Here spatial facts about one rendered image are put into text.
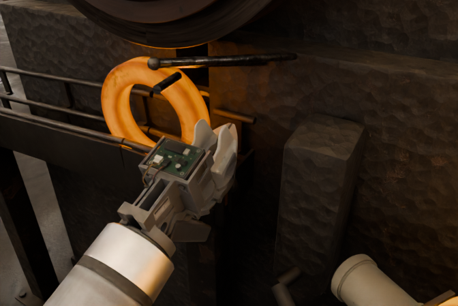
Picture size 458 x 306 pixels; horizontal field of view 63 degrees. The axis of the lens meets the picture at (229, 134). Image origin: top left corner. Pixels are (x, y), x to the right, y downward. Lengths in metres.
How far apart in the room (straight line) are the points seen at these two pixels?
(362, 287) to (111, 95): 0.44
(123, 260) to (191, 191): 0.10
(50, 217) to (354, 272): 1.37
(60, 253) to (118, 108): 0.95
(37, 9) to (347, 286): 0.71
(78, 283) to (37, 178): 1.52
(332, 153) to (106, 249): 0.26
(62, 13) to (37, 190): 1.16
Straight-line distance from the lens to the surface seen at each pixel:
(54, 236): 1.57
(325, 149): 0.44
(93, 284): 0.40
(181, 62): 0.40
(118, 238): 0.41
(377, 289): 0.44
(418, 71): 0.49
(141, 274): 0.40
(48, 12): 0.81
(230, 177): 0.49
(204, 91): 0.64
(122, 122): 0.63
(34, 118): 0.80
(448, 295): 0.44
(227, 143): 0.50
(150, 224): 0.41
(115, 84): 0.60
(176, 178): 0.42
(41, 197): 1.78
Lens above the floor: 1.03
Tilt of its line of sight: 31 degrees down
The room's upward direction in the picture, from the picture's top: straight up
